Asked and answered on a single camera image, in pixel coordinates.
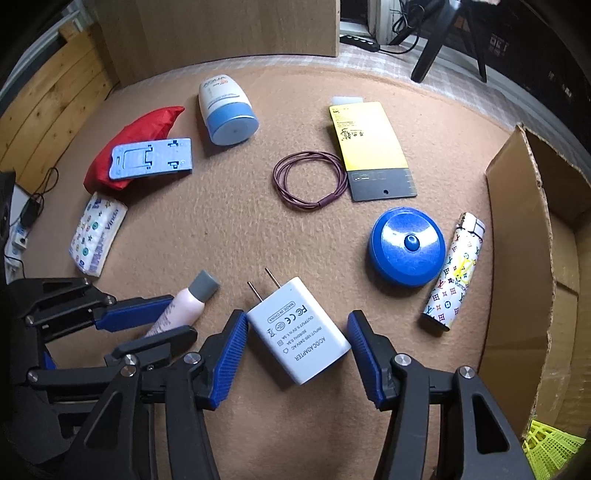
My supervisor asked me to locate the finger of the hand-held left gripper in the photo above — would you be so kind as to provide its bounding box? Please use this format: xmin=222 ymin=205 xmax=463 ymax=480
xmin=7 ymin=277 xmax=175 ymax=342
xmin=28 ymin=325 xmax=198 ymax=398

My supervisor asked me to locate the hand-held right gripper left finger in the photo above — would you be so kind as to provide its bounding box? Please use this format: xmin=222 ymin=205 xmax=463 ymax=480
xmin=60 ymin=310 xmax=250 ymax=480

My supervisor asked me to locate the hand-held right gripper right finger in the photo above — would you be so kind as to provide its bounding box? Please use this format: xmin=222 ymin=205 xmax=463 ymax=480
xmin=346 ymin=310 xmax=536 ymax=480

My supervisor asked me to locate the pink tube with grey cap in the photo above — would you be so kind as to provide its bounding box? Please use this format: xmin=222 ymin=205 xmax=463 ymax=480
xmin=144 ymin=271 xmax=220 ymax=340

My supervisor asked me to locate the white charger adapter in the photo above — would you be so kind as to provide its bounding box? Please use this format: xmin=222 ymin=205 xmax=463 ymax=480
xmin=246 ymin=268 xmax=352 ymax=386

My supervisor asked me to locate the patterned tissue packet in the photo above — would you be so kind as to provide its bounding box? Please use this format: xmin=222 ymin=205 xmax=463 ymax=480
xmin=68 ymin=191 xmax=127 ymax=278

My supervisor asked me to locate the blue round case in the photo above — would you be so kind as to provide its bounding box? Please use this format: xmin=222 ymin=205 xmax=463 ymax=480
xmin=368 ymin=208 xmax=448 ymax=288

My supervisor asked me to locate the white patterned lighter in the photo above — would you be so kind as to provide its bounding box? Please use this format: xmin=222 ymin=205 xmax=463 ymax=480
xmin=420 ymin=212 xmax=486 ymax=333

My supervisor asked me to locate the blue folding phone stand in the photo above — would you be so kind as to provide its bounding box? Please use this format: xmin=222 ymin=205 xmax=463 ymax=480
xmin=108 ymin=137 xmax=192 ymax=180

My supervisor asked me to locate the red fabric pouch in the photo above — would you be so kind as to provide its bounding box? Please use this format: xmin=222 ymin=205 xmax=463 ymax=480
xmin=83 ymin=106 xmax=185 ymax=190

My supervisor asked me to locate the purple cable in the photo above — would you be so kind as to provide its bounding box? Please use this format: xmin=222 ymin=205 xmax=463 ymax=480
xmin=272 ymin=151 xmax=349 ymax=210

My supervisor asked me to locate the cardboard box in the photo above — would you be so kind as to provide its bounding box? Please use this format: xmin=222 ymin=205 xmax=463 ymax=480
xmin=478 ymin=122 xmax=591 ymax=444

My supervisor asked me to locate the yellow and black card package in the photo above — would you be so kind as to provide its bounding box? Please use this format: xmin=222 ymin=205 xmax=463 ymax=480
xmin=329 ymin=102 xmax=419 ymax=203

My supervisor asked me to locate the white and blue bottle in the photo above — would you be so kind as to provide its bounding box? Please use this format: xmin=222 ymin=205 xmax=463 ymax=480
xmin=198 ymin=72 xmax=260 ymax=146

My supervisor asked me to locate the white power strip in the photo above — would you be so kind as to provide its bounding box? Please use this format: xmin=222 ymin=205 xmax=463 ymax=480
xmin=0 ymin=185 xmax=33 ymax=268

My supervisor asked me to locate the yellow-green shuttlecock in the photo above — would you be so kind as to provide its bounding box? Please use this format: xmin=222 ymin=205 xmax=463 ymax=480
xmin=522 ymin=419 xmax=585 ymax=480

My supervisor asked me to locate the wooden plank panel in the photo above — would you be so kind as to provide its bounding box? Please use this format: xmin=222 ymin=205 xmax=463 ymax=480
xmin=0 ymin=23 xmax=116 ymax=195

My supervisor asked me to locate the light wooden board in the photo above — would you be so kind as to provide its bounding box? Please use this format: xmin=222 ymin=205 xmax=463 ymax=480
xmin=95 ymin=0 xmax=340 ymax=88

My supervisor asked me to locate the black power strip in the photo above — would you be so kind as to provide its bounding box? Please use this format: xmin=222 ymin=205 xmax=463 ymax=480
xmin=339 ymin=33 xmax=382 ymax=51

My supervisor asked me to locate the black tripod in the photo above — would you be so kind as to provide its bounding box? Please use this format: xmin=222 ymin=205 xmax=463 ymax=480
xmin=411 ymin=0 xmax=490 ymax=84

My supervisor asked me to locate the dark cabinet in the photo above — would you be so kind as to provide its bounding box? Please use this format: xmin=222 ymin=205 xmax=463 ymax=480
xmin=480 ymin=0 xmax=591 ymax=153

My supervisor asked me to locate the black power adapter with cable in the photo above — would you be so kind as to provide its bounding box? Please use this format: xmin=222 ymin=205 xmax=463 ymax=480
xmin=21 ymin=166 xmax=61 ymax=227

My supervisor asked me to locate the white frame post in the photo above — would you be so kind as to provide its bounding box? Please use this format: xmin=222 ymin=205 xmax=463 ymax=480
xmin=369 ymin=0 xmax=393 ymax=44

